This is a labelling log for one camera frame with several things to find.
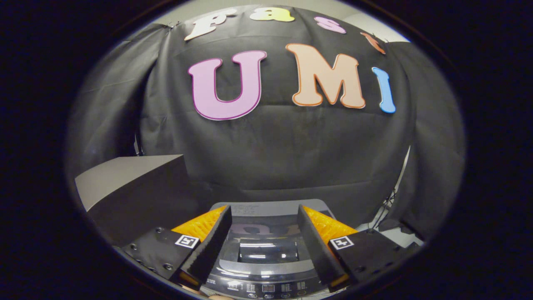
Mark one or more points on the grey washing machine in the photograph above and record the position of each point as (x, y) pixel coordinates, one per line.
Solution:
(266, 288)

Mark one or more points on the dark brown and beige cabinet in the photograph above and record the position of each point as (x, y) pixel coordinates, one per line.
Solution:
(137, 200)

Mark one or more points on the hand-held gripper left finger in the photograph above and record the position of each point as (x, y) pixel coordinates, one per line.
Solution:
(214, 246)

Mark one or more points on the thin light stand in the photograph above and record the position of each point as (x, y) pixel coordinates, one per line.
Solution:
(393, 196)

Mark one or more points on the dark glass washing machine lid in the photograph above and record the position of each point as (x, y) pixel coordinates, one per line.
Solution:
(266, 243)

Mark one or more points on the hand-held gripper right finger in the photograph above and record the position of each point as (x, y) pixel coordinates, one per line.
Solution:
(318, 250)

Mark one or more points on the black backdrop cloth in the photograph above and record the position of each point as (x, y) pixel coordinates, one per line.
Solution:
(291, 150)

